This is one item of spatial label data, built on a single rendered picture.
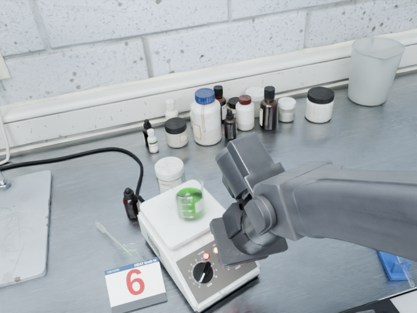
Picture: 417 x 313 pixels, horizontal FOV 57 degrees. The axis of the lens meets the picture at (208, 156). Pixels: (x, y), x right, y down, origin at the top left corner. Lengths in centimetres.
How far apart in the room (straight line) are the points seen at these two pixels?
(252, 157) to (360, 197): 19
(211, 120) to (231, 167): 45
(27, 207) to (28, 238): 9
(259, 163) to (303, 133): 55
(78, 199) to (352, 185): 67
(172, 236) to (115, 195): 26
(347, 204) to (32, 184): 76
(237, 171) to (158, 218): 24
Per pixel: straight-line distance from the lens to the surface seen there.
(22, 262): 80
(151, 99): 102
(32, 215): 87
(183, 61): 105
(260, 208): 38
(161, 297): 68
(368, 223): 30
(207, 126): 92
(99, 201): 86
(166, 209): 68
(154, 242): 68
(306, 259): 72
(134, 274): 68
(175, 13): 100
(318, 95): 102
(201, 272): 62
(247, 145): 46
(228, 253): 54
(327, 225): 34
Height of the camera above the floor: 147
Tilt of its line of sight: 38 degrees down
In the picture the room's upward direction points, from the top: 5 degrees counter-clockwise
